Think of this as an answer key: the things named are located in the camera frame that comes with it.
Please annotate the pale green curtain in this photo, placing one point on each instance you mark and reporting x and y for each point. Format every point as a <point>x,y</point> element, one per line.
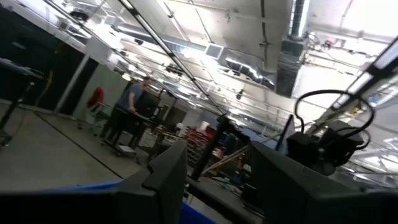
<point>102,87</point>

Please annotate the red chair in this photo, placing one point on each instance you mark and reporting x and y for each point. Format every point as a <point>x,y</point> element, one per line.
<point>96,98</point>

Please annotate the shelf with red bins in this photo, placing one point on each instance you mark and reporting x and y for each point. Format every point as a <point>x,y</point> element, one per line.
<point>199,143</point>

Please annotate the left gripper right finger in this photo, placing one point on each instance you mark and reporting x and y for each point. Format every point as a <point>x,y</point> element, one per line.
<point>289,193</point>

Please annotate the thin black pole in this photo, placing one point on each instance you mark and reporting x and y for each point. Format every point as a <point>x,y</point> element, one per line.
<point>284,132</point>

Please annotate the silver ventilation duct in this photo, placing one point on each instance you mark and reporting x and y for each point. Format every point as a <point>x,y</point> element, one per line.
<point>242,70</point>

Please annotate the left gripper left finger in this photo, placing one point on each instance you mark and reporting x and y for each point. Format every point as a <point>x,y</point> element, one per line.
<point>161,186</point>

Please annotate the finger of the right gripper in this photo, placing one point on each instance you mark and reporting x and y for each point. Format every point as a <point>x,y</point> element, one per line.
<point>301,149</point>

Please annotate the blue ribbed plastic bin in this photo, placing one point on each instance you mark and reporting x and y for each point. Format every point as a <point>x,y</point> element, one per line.
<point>196,216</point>

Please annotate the person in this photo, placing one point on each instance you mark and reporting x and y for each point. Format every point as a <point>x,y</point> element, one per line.
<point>130,96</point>

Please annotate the black work table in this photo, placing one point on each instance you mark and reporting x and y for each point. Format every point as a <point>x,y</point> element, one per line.
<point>143,119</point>

